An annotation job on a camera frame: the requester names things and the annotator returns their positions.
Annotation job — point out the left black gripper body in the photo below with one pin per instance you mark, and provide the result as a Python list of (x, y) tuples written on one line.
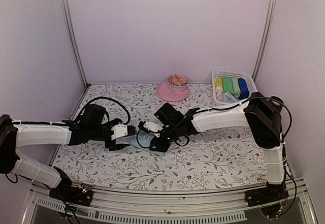
[(96, 132)]

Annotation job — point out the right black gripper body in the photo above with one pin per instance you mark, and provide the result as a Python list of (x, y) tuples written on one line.
[(173, 134)]

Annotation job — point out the light blue towel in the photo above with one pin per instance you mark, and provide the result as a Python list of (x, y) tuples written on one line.
[(141, 139)]

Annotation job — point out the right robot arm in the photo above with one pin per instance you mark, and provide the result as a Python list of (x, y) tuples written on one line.
[(261, 114)]

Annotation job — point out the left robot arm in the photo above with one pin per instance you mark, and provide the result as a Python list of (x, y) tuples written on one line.
[(16, 134)]

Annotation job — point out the pink plate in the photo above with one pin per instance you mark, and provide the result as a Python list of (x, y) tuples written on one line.
[(167, 94)]

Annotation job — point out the patterned bowl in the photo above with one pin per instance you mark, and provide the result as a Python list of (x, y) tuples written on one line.
[(177, 82)]

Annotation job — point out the floral tablecloth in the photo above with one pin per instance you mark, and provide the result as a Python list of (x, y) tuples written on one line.
[(212, 160)]

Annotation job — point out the yellow rolled towel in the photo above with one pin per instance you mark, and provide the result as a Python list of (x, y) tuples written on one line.
[(219, 88)]

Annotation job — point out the white plastic basket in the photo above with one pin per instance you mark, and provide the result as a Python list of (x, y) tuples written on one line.
[(223, 73)]

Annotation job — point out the pale green rolled towel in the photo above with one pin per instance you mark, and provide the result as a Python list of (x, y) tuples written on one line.
[(236, 88)]

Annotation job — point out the blue rolled towel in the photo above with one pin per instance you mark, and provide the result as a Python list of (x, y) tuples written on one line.
[(244, 91)]

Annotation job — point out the dark brown cup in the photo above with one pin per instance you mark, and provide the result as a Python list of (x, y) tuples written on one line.
[(277, 103)]

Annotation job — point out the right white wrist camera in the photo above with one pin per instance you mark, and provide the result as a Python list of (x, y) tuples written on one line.
[(150, 127)]

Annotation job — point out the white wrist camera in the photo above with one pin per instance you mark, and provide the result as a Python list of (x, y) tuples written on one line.
[(122, 130), (150, 127)]

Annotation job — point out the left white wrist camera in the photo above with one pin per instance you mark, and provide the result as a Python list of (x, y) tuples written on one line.
[(122, 130)]

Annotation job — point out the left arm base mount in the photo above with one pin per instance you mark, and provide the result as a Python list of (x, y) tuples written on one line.
[(67, 193)]

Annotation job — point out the aluminium front rail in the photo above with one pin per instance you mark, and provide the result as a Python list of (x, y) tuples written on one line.
[(226, 205)]

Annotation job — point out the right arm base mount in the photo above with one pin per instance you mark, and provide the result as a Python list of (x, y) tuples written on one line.
[(269, 193)]

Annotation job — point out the left aluminium post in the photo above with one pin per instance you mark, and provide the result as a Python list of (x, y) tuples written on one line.
[(73, 41)]

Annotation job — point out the aluminium post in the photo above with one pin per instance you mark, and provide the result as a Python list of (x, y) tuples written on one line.
[(265, 35), (73, 41)]

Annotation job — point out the right aluminium post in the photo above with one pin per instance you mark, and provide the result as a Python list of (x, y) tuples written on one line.
[(265, 35)]

